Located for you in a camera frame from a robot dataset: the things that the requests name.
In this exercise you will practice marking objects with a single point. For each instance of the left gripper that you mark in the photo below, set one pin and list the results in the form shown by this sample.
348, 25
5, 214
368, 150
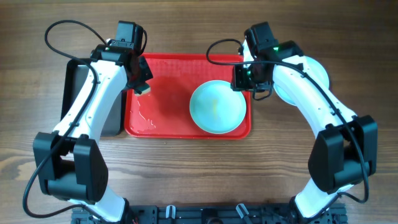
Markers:
147, 74

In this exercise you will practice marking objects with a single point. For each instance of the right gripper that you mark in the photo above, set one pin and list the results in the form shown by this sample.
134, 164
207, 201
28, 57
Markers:
238, 83

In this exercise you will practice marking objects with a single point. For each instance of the green and yellow sponge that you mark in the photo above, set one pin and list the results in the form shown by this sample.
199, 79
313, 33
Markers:
142, 90

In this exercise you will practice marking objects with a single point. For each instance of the teal round plate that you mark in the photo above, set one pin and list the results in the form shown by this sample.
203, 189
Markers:
283, 95
216, 108

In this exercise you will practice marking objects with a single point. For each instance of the white round plate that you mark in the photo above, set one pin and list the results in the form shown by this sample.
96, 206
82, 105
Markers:
319, 71

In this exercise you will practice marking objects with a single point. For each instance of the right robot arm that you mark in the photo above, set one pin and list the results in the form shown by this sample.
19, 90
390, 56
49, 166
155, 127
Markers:
345, 150

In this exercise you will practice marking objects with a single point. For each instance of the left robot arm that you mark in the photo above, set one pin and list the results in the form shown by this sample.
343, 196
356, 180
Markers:
69, 163

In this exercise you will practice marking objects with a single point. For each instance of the black rectangular tray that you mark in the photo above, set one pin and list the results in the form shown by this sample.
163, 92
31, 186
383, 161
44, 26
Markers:
76, 74

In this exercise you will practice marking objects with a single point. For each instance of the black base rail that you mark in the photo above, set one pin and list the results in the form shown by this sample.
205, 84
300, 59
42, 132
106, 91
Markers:
264, 214

